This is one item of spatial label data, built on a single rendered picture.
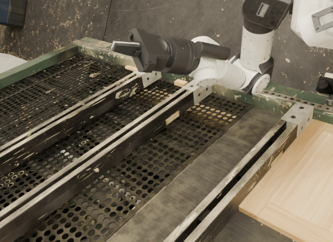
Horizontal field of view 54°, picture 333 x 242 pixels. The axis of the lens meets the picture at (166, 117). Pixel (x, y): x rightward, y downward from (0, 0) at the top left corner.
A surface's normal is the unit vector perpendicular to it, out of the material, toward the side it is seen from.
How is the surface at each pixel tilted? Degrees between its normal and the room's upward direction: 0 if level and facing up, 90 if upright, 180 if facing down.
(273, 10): 54
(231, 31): 0
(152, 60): 74
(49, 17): 0
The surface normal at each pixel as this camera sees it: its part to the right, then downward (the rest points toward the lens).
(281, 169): -0.13, -0.82
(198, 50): -0.82, -0.03
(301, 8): -0.68, 0.35
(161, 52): 0.45, -0.64
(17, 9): 0.76, 0.22
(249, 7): -0.33, 0.79
